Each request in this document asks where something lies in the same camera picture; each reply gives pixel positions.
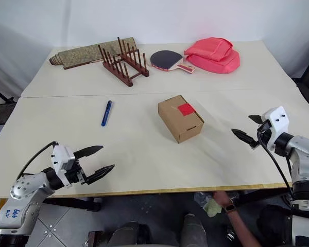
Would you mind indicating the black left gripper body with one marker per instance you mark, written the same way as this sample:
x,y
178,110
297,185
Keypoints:
x,y
74,173

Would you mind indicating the pink fabric bag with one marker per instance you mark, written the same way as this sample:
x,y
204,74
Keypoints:
x,y
211,56

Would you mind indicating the person's bare hand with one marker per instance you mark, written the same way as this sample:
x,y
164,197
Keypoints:
x,y
221,198

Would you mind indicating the dark rounded shape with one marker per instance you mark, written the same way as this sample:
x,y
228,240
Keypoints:
x,y
193,231
127,235

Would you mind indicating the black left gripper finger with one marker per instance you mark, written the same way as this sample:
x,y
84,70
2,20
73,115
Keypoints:
x,y
88,151
100,173

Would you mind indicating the black red table tennis paddle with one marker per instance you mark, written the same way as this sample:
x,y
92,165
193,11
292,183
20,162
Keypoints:
x,y
164,57

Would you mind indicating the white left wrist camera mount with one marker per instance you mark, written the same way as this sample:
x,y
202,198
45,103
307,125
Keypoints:
x,y
61,157

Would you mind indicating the black table leg bar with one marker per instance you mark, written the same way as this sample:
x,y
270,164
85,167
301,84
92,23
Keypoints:
x,y
74,203

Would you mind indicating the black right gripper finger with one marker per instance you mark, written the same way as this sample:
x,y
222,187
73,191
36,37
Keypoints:
x,y
257,119
243,136

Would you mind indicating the clear plastic bag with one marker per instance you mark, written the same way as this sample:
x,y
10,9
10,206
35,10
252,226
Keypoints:
x,y
202,199

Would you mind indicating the blue pen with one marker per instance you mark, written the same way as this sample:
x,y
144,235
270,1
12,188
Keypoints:
x,y
106,114

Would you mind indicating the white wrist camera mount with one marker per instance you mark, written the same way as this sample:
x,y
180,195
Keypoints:
x,y
61,157
278,118

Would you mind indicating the red tape square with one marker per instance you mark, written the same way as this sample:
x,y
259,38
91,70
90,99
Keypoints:
x,y
185,109

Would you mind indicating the pale green cloth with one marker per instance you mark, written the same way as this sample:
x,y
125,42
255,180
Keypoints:
x,y
212,209

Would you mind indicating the person's bare forearm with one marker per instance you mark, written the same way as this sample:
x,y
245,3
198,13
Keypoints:
x,y
240,226

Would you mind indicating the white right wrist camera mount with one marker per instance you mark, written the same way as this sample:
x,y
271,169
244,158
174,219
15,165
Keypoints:
x,y
278,118

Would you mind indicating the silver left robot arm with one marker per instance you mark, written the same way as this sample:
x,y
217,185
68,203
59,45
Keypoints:
x,y
23,190

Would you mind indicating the dark wooden dish rack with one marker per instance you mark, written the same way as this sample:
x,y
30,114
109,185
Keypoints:
x,y
118,76

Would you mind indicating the black floor stand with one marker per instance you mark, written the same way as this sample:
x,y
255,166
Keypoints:
x,y
1,110

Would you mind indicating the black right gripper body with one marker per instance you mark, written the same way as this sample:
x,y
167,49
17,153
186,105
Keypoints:
x,y
264,127

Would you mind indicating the rolled olive patterned mat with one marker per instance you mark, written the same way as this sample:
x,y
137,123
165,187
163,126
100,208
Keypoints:
x,y
77,55

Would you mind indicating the brown cardboard box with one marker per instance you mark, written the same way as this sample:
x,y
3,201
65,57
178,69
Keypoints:
x,y
175,121

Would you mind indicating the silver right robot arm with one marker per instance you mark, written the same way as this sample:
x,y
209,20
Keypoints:
x,y
304,146

